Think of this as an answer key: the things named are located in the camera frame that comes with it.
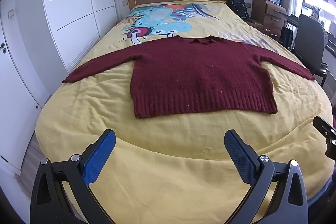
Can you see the black backpack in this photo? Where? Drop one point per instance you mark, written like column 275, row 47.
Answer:
column 237, row 6

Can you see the yellow printed blanket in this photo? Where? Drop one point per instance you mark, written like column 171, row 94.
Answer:
column 162, row 166

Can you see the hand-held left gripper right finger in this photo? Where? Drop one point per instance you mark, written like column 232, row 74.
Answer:
column 237, row 155

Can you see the wooden drawer cabinet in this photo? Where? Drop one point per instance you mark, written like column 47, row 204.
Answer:
column 270, row 16

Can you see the dark office chair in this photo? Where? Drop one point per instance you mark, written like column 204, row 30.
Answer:
column 309, row 40

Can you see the black shopping bag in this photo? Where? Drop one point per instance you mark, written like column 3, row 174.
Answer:
column 288, row 35

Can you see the white wardrobe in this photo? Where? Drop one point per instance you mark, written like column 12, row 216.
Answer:
column 76, row 3

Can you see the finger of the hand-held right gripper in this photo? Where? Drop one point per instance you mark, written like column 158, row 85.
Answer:
column 323, row 127

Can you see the white light switch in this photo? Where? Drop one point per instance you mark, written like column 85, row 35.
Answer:
column 10, row 14

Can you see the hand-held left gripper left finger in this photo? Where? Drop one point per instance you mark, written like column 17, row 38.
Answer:
column 101, row 155

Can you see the white door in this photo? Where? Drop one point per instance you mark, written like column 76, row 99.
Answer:
column 18, row 69

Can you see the dark red knitted sweater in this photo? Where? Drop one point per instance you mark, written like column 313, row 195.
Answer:
column 197, row 74

